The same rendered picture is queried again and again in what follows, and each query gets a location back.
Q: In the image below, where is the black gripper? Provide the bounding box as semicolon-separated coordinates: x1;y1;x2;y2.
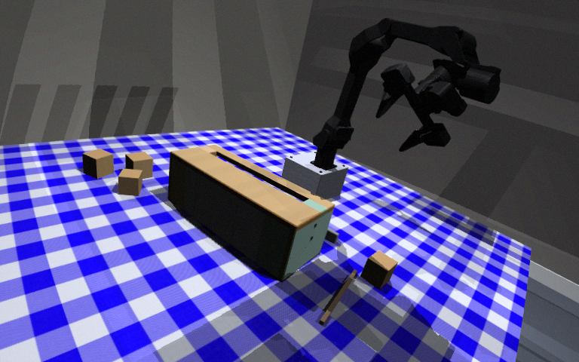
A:
376;63;451;152

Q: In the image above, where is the brown long thin bar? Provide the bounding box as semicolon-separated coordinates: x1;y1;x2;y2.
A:
319;269;357;325

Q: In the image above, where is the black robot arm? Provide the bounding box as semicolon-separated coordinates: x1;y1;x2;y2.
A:
310;17;501;170

